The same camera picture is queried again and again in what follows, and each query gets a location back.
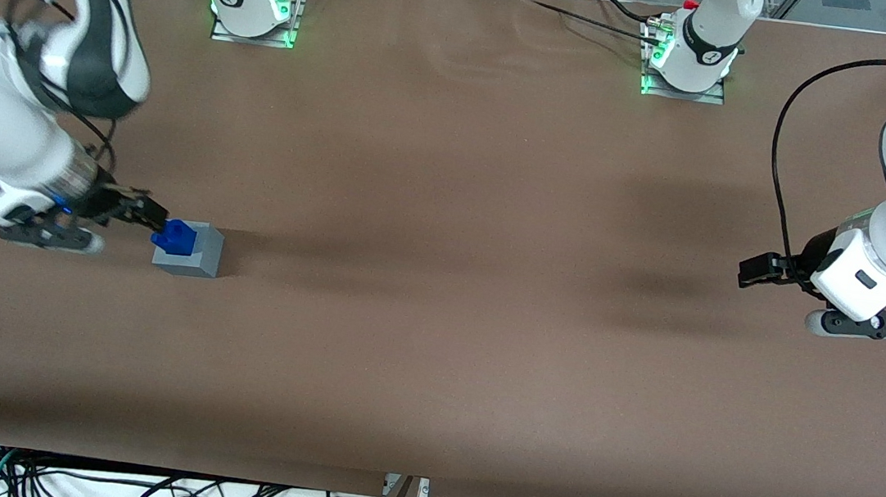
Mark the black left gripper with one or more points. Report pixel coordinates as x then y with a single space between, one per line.
806 259

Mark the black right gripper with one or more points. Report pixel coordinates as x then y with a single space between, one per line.
111 203

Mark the blue plastic part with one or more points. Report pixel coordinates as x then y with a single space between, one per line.
179 239

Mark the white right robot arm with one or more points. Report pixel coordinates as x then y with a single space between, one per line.
4 120

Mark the gray square base block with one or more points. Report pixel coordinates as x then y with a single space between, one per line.
205 256

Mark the brown table cover sheet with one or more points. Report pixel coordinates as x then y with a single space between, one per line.
448 200

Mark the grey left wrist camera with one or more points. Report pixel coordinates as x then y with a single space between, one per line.
867 324

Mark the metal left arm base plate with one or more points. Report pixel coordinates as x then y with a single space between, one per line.
706 97

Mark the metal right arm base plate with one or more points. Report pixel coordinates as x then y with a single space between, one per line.
222 34

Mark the small metal bracket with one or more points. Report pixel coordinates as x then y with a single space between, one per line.
423 488

